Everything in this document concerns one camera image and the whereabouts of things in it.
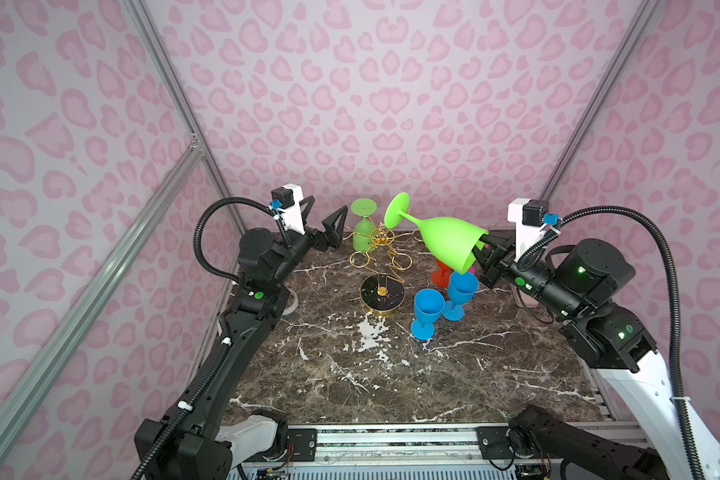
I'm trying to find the left black cable hose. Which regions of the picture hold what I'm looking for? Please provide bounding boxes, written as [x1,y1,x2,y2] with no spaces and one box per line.
[192,197,277,283]

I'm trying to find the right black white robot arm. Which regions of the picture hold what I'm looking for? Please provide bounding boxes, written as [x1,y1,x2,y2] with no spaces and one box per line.
[469,234,720,479]

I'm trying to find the red wine glass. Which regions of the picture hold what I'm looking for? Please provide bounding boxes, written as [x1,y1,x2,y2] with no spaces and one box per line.
[431,260,453,289]

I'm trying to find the right black cable hose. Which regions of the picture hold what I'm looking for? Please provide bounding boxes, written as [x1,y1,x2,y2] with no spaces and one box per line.
[515,205,706,480]

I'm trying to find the blue wine glass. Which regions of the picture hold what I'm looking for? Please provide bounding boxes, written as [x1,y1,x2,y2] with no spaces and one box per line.
[411,289,446,341]
[443,272,479,322]

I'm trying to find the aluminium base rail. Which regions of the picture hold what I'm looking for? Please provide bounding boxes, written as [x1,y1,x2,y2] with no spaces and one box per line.
[137,422,643,480]

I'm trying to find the gold wire glass rack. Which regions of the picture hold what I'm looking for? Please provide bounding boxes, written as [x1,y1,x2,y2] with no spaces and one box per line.
[348,223,420,316]

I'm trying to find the clear tape roll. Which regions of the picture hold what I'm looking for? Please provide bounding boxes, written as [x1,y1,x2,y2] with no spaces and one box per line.
[282,290,299,316]

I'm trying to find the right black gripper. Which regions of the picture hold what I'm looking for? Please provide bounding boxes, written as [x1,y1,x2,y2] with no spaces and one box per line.
[460,227,585,318]

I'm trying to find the green wine glass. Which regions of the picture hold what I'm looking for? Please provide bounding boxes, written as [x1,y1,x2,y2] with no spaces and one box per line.
[383,192,489,274]
[350,198,377,253]

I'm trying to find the pink rectangular block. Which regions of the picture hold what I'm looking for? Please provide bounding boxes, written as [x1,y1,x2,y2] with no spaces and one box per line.
[512,285,539,310]

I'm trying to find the black cable hose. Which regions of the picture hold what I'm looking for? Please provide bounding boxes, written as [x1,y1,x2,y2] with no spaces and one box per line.
[192,197,277,283]
[515,205,706,480]

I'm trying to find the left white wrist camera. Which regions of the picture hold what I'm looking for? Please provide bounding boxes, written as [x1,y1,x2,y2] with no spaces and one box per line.
[269,183,305,235]

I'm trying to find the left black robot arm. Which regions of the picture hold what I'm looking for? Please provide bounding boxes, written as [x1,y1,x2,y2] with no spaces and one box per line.
[132,187,349,479]

